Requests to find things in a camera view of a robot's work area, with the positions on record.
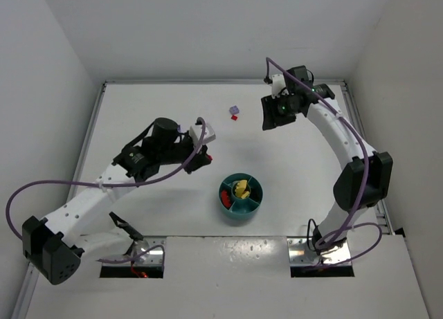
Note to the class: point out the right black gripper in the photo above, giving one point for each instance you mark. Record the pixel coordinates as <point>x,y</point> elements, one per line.
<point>273,113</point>

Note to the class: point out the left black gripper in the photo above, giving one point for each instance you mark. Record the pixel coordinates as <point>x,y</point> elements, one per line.
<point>195,158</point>

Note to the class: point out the lavender lego brick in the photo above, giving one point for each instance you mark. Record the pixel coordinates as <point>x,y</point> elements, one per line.
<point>234,110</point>

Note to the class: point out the small yellow lego brick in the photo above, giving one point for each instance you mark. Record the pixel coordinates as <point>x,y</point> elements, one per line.
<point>241,188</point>

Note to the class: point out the red curved lego piece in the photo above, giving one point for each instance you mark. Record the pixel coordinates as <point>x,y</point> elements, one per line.
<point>225,199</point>

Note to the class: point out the long yellow lego plate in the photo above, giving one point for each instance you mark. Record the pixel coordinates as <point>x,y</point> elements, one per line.
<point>243,195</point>

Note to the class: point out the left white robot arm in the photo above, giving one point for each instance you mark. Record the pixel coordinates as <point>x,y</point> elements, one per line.
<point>52,243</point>

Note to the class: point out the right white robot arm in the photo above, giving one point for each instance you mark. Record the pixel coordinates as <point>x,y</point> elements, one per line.
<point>365,173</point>

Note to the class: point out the teal divided round container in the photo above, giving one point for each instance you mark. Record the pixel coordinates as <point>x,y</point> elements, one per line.
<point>241,210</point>

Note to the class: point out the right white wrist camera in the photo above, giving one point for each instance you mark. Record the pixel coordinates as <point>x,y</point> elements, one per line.
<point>278,85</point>

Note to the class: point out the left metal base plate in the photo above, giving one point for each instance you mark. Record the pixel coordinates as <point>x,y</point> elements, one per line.
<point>152,255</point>

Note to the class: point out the metal base plate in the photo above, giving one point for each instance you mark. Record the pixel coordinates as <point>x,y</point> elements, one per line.
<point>301,256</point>
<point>152,255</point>

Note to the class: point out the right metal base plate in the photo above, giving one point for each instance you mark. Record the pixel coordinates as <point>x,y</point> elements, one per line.
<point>301,256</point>

